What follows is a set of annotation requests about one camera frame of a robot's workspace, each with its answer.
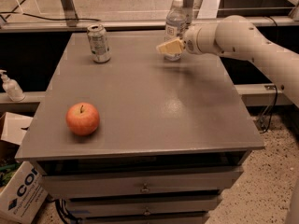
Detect silver soda can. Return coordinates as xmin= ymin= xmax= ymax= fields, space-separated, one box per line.
xmin=87 ymin=24 xmax=111 ymax=63

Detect black cables under cabinet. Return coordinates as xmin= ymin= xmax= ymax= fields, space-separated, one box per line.
xmin=54 ymin=199 xmax=82 ymax=224

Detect white cardboard box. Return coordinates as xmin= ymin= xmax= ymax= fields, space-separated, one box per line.
xmin=0 ymin=112 xmax=48 ymax=224

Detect white pump dispenser bottle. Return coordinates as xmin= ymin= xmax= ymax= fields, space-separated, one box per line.
xmin=0 ymin=70 xmax=25 ymax=102

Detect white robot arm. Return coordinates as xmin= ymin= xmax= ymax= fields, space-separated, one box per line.
xmin=182 ymin=16 xmax=299 ymax=224

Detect red apple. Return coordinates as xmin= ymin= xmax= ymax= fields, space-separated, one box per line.
xmin=65 ymin=103 xmax=100 ymax=136

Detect blue plastic water bottle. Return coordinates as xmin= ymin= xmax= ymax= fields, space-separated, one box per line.
xmin=164 ymin=0 xmax=188 ymax=63

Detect black floor cable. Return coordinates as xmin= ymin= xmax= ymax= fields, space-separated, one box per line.
xmin=0 ymin=0 xmax=102 ymax=22

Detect grey drawer cabinet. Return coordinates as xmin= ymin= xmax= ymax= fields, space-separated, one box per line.
xmin=17 ymin=31 xmax=263 ymax=224

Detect grey metal frame post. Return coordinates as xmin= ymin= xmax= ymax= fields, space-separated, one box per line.
xmin=60 ymin=0 xmax=78 ymax=27

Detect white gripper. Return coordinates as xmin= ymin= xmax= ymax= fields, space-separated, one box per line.
xmin=156 ymin=22 xmax=222 ymax=55

